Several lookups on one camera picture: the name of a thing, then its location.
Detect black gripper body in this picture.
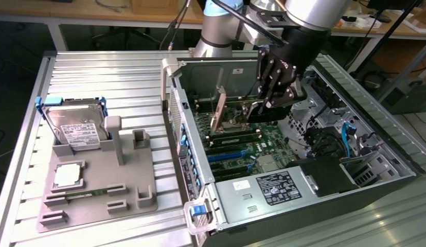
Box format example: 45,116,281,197
267,27,333,78

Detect black graphics card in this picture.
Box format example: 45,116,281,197
210,86,293,135

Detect silver perforated disk bay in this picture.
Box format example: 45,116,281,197
277,82,324,129

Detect green motherboard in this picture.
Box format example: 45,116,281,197
191,96,293,181

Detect CPU socket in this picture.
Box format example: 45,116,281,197
218,119,249,133

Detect white plastic part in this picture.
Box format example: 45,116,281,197
341,15,382,29

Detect dark RAM stick white label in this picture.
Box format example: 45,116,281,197
207,130,263,148

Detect silver chipset heatsink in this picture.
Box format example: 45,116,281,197
257,155,281,172

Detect black monitor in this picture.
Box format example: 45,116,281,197
366,0,425,23

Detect blue expansion slot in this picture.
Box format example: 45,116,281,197
206,151,246,162

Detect black stand pole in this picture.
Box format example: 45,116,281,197
369,0,420,57

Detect black air shroud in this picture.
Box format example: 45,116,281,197
289,156,362,198

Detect black expansion slot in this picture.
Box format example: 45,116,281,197
213,166,251,181

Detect dark grey cabinet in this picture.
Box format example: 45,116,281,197
385,81,426,115

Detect silver slotted disk bay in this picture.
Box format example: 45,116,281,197
340,151,404,188

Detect black chair base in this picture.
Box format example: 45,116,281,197
91,24,161,50

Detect grey power supply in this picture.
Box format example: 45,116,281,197
214,166,321,225

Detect black open PC case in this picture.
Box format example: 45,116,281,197
161,50,426,247

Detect hard disk blue caddy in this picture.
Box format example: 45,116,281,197
34,96,110,152

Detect grey parts rack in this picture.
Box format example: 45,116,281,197
37,115,159,234

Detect green RAM stick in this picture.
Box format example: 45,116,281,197
49,187,113,201

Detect silver CPU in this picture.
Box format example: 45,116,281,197
54,164,85,188

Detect curved black wire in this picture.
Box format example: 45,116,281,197
246,81,261,100

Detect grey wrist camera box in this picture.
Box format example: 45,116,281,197
243,9,302,46

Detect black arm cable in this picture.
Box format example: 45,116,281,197
211,0,290,47

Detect bundled black wires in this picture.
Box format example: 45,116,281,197
304,127,346,159

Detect blue wire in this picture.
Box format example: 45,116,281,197
340,122,356,158

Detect wooden desk white frame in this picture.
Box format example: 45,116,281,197
0,0,205,51
329,0,426,74

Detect grey braided cable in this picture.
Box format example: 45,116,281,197
159,0,193,51

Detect aluminium profile frame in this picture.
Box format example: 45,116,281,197
377,45,426,103

